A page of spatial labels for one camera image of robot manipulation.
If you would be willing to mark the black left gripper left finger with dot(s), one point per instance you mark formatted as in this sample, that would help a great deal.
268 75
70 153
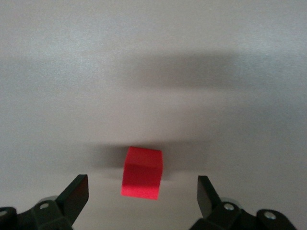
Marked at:
60 215

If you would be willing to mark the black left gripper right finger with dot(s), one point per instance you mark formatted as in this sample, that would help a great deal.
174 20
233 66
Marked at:
223 218

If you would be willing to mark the red cube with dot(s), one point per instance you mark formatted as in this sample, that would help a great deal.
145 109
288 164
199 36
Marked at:
141 175

